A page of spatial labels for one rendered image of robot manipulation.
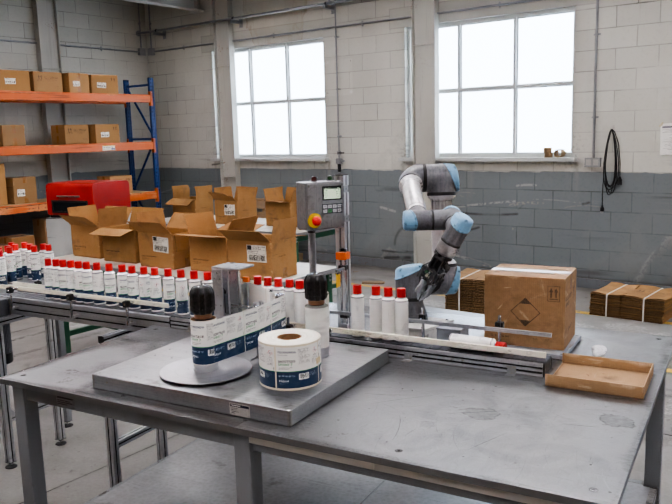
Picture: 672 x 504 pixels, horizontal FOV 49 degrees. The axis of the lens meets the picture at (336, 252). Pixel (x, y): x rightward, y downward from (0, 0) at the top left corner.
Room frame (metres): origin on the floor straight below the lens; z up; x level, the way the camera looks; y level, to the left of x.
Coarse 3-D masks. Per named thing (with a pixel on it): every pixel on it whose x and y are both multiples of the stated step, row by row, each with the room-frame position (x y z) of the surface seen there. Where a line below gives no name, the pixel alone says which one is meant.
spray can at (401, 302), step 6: (402, 288) 2.70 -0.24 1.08; (402, 294) 2.69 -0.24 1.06; (396, 300) 2.69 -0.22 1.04; (402, 300) 2.68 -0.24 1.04; (396, 306) 2.69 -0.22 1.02; (402, 306) 2.68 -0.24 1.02; (396, 312) 2.69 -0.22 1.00; (402, 312) 2.68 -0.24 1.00; (396, 318) 2.69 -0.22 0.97; (402, 318) 2.68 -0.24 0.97; (396, 324) 2.69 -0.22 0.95; (402, 324) 2.68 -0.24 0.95; (408, 324) 2.70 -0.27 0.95; (396, 330) 2.69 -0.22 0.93; (402, 330) 2.68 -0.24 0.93; (408, 330) 2.70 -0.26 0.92; (402, 342) 2.68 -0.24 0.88
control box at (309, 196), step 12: (324, 180) 3.01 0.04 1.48; (300, 192) 2.93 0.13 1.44; (312, 192) 2.90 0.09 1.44; (300, 204) 2.94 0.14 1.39; (312, 204) 2.90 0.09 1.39; (300, 216) 2.94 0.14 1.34; (312, 216) 2.90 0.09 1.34; (324, 216) 2.92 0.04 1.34; (336, 216) 2.94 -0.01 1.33; (300, 228) 2.94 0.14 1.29; (312, 228) 2.90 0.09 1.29; (324, 228) 2.93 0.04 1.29
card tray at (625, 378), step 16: (560, 368) 2.47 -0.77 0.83; (576, 368) 2.47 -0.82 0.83; (592, 368) 2.46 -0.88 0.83; (608, 368) 2.46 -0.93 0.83; (624, 368) 2.43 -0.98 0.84; (640, 368) 2.41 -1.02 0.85; (560, 384) 2.29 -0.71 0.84; (576, 384) 2.26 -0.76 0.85; (592, 384) 2.24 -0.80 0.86; (608, 384) 2.22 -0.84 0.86; (624, 384) 2.19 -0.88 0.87; (640, 384) 2.29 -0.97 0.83
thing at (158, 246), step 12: (144, 216) 5.17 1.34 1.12; (156, 216) 5.26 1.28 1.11; (180, 216) 5.33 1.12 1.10; (144, 228) 5.01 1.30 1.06; (156, 228) 4.93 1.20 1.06; (168, 228) 5.31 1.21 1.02; (180, 228) 5.25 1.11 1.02; (144, 240) 5.07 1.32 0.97; (156, 240) 5.01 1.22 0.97; (168, 240) 4.94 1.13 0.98; (180, 240) 4.96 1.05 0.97; (144, 252) 5.08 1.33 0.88; (156, 252) 5.01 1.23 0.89; (168, 252) 4.94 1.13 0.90; (180, 252) 4.97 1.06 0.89; (144, 264) 5.08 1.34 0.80; (156, 264) 5.01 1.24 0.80; (168, 264) 4.95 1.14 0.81; (180, 264) 4.97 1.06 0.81
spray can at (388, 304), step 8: (384, 288) 2.72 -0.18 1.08; (384, 296) 2.72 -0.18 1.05; (384, 304) 2.71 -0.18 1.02; (392, 304) 2.71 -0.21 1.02; (384, 312) 2.71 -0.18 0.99; (392, 312) 2.71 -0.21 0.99; (384, 320) 2.71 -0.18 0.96; (392, 320) 2.71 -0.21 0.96; (384, 328) 2.71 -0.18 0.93; (392, 328) 2.71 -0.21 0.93
